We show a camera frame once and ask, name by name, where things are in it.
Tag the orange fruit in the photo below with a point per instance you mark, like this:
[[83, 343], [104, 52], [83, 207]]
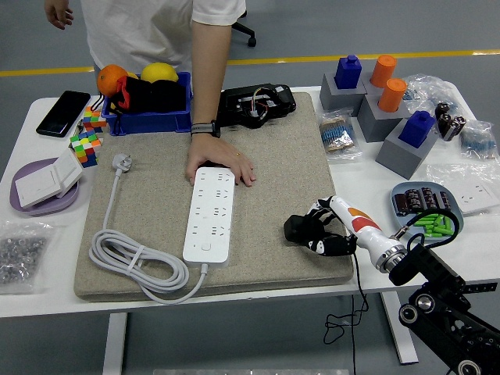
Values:
[[109, 78]]

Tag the orange cylinder peg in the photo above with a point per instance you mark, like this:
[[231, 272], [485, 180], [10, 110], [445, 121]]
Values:
[[392, 95], [383, 70]]

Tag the clear bag of blue resistors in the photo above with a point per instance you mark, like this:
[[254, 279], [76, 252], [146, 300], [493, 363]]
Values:
[[478, 142]]

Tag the grey block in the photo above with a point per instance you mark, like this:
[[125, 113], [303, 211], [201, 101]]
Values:
[[375, 125], [336, 99], [394, 156], [368, 90]]

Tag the clear plastic bag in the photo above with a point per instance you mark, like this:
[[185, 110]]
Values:
[[441, 173]]

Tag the yellow lemon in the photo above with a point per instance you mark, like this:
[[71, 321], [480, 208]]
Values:
[[158, 72]]

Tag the clear bag of metal nuts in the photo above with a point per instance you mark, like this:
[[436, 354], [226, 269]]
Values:
[[19, 254]]

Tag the black table control panel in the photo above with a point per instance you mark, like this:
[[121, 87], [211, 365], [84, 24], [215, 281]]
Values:
[[476, 288]]

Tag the grey-brown mat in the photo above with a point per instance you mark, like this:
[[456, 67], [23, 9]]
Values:
[[156, 156]]

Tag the dark brown capacitor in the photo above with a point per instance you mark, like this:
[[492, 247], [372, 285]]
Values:
[[443, 201], [428, 198], [414, 200], [400, 205]]

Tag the blue plastic bin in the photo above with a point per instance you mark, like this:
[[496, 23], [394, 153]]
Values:
[[156, 121]]

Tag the white power strip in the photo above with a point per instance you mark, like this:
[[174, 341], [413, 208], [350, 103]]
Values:
[[211, 218]]

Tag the crumpled clear plastic bags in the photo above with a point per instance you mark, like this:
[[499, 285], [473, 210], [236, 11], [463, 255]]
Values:
[[426, 88]]

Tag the blue-grey plate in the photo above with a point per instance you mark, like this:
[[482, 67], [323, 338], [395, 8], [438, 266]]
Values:
[[458, 207]]

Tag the white table leg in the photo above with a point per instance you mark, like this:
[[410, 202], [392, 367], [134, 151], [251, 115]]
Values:
[[400, 340], [114, 343]]

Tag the person's right hand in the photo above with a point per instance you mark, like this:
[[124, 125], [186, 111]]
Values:
[[58, 13]]

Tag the black pouch red trim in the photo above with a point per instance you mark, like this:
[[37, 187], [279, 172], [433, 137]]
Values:
[[156, 97]]

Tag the black plug adapter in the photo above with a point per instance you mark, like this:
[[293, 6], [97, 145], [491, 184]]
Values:
[[295, 230]]

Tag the white wall switch panel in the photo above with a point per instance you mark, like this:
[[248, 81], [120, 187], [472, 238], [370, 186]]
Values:
[[69, 172], [37, 187]]

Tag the blue square peg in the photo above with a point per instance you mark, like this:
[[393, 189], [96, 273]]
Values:
[[347, 74], [416, 131]]

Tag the colourful puzzle cube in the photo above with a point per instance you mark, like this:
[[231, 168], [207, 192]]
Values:
[[86, 148], [93, 119]]

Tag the black smartphone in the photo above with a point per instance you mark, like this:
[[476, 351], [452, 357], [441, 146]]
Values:
[[62, 113]]

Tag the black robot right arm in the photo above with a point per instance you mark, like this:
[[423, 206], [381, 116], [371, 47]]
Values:
[[429, 261]]

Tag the black capacitor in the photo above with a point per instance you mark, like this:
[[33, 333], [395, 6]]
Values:
[[455, 129], [443, 109], [445, 124]]

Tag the green cylinder piece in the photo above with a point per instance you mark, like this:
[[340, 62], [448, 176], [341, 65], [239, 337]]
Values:
[[423, 222], [431, 234], [447, 231], [426, 217], [447, 223]]

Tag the black wristwatch grey band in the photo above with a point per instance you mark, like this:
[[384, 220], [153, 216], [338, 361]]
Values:
[[205, 129]]

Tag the black office chair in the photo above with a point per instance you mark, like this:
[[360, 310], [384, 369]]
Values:
[[252, 41]]

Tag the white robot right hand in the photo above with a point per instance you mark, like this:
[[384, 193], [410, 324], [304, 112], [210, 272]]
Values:
[[363, 230]]

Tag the purple plate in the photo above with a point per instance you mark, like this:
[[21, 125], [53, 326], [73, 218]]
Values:
[[58, 203]]

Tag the person's left forearm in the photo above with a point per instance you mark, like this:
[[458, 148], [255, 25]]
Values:
[[209, 78]]

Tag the person's left hand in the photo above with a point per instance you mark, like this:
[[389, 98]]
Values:
[[215, 152]]

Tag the person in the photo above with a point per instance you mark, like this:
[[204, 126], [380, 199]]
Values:
[[136, 31]]

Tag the white wall socket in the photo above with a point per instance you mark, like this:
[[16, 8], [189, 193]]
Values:
[[476, 197]]

